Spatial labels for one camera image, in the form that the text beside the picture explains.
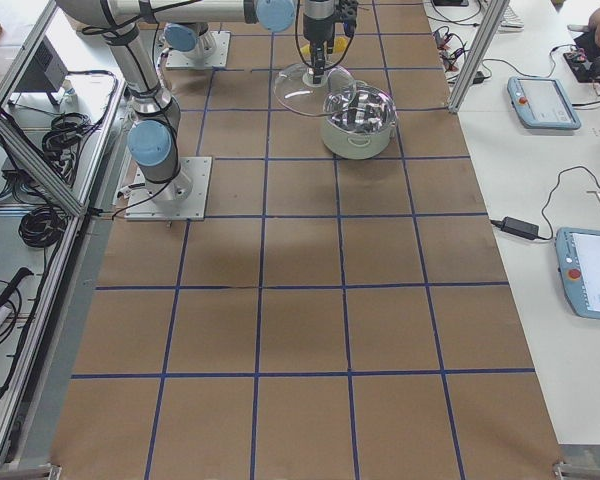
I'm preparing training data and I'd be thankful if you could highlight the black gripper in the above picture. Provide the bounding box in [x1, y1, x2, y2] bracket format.
[303, 12, 336, 84]

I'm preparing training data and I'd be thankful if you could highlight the glass pot lid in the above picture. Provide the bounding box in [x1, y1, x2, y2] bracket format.
[273, 63, 357, 117]

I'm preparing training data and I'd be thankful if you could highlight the aluminium frame post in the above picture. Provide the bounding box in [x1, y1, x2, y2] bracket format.
[448, 0, 509, 114]

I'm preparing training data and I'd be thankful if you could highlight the black power adapter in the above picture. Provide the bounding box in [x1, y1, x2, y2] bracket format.
[490, 216, 539, 240]

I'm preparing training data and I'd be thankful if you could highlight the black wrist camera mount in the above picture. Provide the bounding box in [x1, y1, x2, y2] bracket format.
[336, 0, 359, 39]

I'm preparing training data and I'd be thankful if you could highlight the pale green cooking pot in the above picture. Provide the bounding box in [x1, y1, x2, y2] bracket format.
[321, 81, 398, 160]

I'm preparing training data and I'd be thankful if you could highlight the blue teach pendant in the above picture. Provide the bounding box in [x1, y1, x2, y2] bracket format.
[555, 227, 600, 320]
[507, 77, 581, 131]

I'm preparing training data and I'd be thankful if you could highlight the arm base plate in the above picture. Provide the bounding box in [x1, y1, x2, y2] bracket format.
[165, 25, 231, 70]
[122, 156, 213, 221]

